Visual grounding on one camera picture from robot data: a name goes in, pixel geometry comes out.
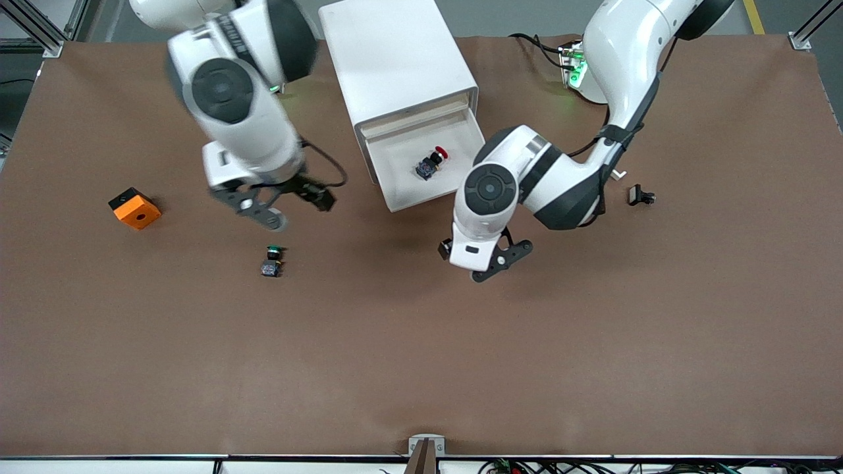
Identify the aluminium frame post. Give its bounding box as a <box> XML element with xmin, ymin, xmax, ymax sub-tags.
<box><xmin>0</xmin><ymin>0</ymin><xmax>63</xmax><ymax>59</ymax></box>
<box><xmin>790</xmin><ymin>0</ymin><xmax>843</xmax><ymax>51</ymax></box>

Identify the white drawer cabinet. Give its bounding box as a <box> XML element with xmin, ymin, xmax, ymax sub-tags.
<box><xmin>319</xmin><ymin>0</ymin><xmax>479</xmax><ymax>186</ymax></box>

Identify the green push button switch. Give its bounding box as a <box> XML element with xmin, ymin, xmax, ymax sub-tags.
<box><xmin>260</xmin><ymin>245</ymin><xmax>285</xmax><ymax>278</ymax></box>

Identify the white plastic drawer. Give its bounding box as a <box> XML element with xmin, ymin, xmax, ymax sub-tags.
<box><xmin>361</xmin><ymin>107</ymin><xmax>487</xmax><ymax>213</ymax></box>
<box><xmin>356</xmin><ymin>92</ymin><xmax>476</xmax><ymax>136</ymax></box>

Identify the red push button switch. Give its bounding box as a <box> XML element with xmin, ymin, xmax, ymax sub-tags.
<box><xmin>415</xmin><ymin>147</ymin><xmax>449</xmax><ymax>181</ymax></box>

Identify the white table edge rail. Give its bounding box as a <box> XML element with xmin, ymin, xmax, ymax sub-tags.
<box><xmin>0</xmin><ymin>454</ymin><xmax>843</xmax><ymax>474</ymax></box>

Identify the orange and black box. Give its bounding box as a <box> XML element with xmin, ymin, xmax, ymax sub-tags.
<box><xmin>109</xmin><ymin>188</ymin><xmax>162</xmax><ymax>230</ymax></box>

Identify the black base power cable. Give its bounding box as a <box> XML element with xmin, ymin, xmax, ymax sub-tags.
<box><xmin>508</xmin><ymin>32</ymin><xmax>574</xmax><ymax>70</ymax></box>

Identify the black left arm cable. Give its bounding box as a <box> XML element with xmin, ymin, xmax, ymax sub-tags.
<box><xmin>566</xmin><ymin>122</ymin><xmax>616</xmax><ymax>159</ymax></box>

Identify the brown table mat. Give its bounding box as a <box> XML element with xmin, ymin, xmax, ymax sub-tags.
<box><xmin>0</xmin><ymin>34</ymin><xmax>843</xmax><ymax>458</ymax></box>

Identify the bundle of cables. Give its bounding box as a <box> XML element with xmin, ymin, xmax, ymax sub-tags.
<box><xmin>477</xmin><ymin>459</ymin><xmax>843</xmax><ymax>474</ymax></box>

